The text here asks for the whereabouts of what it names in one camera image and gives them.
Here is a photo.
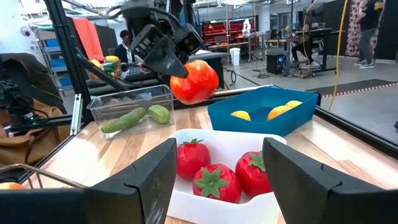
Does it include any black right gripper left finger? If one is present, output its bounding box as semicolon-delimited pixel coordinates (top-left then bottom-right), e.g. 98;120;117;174
0;138;178;224

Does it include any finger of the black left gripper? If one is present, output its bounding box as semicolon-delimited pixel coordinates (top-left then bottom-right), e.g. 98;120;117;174
144;43;190;78

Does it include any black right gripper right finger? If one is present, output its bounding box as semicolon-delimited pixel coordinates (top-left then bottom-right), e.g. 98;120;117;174
262;137;398;224

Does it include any orange toy bell pepper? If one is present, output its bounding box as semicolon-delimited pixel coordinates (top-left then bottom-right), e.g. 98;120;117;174
169;58;220;106

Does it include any short green toy cucumber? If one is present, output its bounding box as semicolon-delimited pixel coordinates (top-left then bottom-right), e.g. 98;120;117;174
147;104;172;124

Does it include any long green toy cucumber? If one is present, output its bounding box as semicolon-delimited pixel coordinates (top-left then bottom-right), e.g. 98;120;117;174
101;106;147;134

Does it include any red toy tomato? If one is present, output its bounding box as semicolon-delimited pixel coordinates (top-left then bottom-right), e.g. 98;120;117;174
234;151;274;197
192;163;243;205
176;138;211;181

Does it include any orange toy citrus fruit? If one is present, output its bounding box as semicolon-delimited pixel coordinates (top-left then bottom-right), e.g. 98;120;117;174
266;105;294;121

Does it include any box of toy produce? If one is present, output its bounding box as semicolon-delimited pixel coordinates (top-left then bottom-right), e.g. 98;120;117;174
90;55;123;78

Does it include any person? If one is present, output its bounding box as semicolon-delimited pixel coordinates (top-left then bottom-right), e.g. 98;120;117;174
353;0;386;70
290;23;321;69
114;29;137;65

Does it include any clear plastic bin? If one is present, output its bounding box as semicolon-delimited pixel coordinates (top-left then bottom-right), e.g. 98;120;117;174
86;84;175;139

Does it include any orange cloth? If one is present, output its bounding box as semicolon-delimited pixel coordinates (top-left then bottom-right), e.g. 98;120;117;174
72;17;105;60

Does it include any white trash bin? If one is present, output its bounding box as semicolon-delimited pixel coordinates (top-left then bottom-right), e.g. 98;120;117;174
229;47;242;67

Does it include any red storage shelving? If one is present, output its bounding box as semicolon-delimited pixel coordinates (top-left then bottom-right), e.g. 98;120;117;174
201;18;259;52

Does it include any brown bag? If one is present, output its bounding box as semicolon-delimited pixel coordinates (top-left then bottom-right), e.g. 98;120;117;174
0;99;71;166

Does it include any silver mounting plate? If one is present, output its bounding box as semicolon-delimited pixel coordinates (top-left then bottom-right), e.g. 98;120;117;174
70;93;84;136

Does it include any white plastic bin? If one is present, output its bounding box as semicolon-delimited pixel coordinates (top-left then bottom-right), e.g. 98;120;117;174
166;128;287;224

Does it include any shelf with blue bins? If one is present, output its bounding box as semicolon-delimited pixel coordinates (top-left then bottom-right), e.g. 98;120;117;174
34;26;74;94

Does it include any teal plastic bin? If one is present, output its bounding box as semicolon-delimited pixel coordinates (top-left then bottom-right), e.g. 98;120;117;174
207;86;319;137

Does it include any small black computer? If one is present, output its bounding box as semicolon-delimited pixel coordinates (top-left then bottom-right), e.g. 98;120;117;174
266;50;287;75

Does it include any black striped-edge floor mat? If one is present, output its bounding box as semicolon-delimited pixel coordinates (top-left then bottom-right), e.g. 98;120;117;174
306;78;398;99

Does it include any dark jacket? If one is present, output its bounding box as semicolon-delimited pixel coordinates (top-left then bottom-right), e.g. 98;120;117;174
0;52;68;114

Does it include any patterned curtain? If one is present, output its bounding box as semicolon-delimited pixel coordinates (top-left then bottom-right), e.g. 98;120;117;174
345;0;364;57

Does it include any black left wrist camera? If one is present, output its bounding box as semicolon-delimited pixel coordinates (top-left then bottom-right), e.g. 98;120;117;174
174;23;205;57

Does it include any gold wire basket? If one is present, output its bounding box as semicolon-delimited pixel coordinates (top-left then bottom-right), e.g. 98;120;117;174
0;163;88;190

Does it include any yellow power cable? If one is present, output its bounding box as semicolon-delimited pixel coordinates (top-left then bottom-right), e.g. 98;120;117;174
328;0;349;111

